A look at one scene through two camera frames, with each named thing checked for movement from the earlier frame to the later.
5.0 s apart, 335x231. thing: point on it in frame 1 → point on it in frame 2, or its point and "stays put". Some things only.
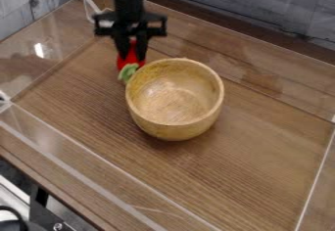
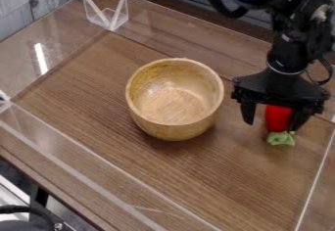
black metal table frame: (48, 213) stays put
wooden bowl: (174, 95) stays put
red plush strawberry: (129, 66) → (279, 120)
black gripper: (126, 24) → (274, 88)
